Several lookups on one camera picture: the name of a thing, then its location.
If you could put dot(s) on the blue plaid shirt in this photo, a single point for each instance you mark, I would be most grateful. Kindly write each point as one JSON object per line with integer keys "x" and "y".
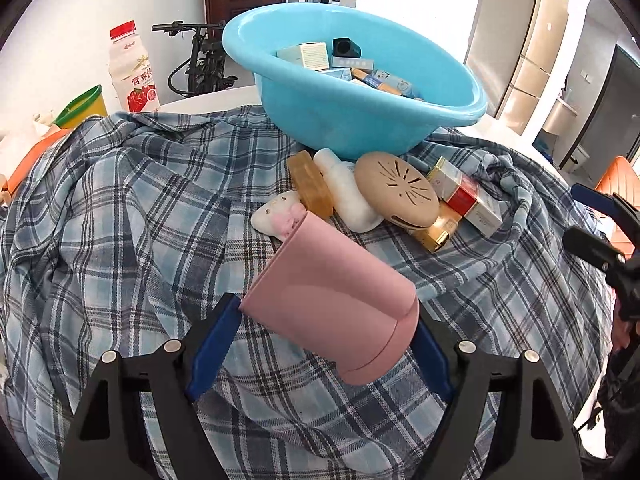
{"x": 132, "y": 227}

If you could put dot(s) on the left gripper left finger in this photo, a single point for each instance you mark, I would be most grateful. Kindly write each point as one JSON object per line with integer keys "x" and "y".
{"x": 107, "y": 437}

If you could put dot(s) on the blue plastic basin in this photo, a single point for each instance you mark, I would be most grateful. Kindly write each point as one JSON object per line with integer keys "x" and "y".
{"x": 320, "y": 111}

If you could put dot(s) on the orange white tissue pack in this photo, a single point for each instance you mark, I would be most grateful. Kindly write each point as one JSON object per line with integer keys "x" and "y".
{"x": 22, "y": 145}

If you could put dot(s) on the pink plastic cup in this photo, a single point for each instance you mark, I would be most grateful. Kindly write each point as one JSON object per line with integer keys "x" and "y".
{"x": 332, "y": 297}

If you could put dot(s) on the black square cap box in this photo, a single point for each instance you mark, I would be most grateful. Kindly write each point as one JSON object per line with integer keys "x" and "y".
{"x": 345, "y": 48}

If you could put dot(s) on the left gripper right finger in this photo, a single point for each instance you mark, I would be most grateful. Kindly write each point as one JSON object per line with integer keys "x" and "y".
{"x": 532, "y": 439}

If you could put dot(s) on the red white cigarette pack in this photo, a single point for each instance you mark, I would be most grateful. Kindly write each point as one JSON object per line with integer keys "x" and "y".
{"x": 465, "y": 196}

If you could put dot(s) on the white lotion bottle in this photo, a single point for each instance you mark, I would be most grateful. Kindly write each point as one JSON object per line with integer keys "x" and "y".
{"x": 349, "y": 203}

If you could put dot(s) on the black bicycle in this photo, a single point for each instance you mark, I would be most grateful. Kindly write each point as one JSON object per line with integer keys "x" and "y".
{"x": 205, "y": 68}

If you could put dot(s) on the strawberry milk drink bottle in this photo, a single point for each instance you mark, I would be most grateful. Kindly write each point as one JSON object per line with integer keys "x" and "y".
{"x": 130, "y": 68}

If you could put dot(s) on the yellow cup green rim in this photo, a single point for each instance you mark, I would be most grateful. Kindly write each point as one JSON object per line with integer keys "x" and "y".
{"x": 90, "y": 103}

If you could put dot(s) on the gold blue cigarette pack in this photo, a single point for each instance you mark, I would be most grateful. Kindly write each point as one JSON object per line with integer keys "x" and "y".
{"x": 438, "y": 234}

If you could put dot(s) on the white teal small box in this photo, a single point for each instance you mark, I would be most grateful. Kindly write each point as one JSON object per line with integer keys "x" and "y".
{"x": 312, "y": 55}

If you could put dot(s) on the orange chair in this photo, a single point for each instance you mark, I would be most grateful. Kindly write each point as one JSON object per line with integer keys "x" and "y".
{"x": 620, "y": 178}

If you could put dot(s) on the silver refrigerator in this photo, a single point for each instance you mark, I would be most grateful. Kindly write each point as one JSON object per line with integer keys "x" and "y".
{"x": 513, "y": 48}

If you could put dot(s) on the small blue white box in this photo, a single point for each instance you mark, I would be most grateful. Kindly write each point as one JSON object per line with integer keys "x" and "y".
{"x": 387, "y": 81}

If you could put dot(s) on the white pink plush toy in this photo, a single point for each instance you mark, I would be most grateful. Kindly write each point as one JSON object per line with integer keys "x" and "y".
{"x": 280, "y": 216}

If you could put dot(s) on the tan round vented case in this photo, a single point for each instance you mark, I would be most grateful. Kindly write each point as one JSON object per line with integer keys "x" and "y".
{"x": 397, "y": 191}

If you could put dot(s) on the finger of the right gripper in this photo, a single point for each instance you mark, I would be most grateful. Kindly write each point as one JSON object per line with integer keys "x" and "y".
{"x": 595, "y": 251}
{"x": 624, "y": 215}

